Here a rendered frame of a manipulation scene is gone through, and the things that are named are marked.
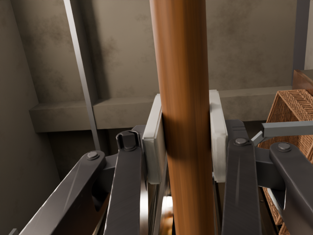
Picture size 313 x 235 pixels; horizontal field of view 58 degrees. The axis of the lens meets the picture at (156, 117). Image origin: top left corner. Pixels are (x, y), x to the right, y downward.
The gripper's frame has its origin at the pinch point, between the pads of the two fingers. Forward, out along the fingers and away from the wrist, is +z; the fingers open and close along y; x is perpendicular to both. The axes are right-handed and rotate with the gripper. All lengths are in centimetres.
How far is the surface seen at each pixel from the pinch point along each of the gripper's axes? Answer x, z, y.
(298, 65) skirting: -82, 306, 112
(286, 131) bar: -44, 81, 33
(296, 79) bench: -50, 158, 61
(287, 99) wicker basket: -51, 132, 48
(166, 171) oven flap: -86, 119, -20
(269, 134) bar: -44, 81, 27
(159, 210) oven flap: -87, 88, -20
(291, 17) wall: -31, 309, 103
